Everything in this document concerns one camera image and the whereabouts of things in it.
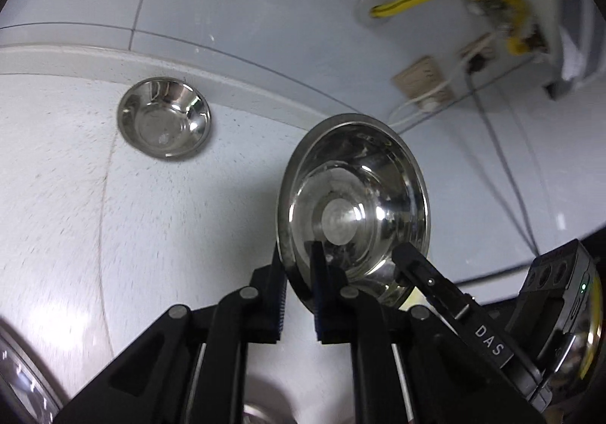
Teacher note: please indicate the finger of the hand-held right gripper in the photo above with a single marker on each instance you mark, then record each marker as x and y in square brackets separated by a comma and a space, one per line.
[445, 298]

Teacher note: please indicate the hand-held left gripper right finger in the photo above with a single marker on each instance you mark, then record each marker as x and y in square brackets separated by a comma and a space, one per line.
[319, 296]

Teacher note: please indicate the large steel bowl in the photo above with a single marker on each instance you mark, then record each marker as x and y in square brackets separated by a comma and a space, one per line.
[267, 417]

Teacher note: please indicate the unlabelled steel plate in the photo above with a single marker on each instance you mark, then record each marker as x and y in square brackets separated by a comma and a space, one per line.
[23, 386]

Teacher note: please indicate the steel water valve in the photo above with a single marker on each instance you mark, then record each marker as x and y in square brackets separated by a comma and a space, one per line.
[490, 7]

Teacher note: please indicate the beige wall socket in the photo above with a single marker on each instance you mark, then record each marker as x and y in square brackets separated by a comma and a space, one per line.
[419, 78]

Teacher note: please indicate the small smooth steel bowl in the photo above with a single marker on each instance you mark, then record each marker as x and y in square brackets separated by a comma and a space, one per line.
[161, 121]

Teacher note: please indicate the white wall socket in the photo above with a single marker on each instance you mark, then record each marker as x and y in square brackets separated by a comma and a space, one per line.
[483, 48]

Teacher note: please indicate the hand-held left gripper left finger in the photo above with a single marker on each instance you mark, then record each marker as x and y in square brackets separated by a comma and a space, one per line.
[280, 305]

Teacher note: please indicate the small ridged steel bowl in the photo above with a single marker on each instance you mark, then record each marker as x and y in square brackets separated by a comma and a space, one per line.
[360, 178]

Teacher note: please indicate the white and black water heater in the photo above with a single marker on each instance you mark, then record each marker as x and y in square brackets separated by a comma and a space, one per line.
[568, 26]

